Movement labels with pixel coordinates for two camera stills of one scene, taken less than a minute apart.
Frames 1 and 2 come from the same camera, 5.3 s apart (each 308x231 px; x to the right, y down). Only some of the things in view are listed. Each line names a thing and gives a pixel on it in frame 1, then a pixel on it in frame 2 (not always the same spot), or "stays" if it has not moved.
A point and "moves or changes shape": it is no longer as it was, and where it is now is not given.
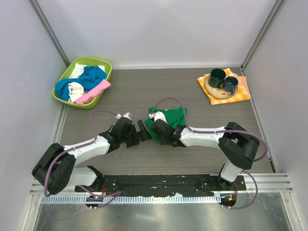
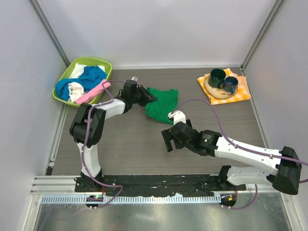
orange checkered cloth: x=242 y=93 stays
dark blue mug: x=231 y=83 stays
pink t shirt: x=88 y=96 stays
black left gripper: x=135 y=141 -> x=147 y=97
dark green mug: x=216 y=79 stays
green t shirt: x=175 y=117 moves or changes shape
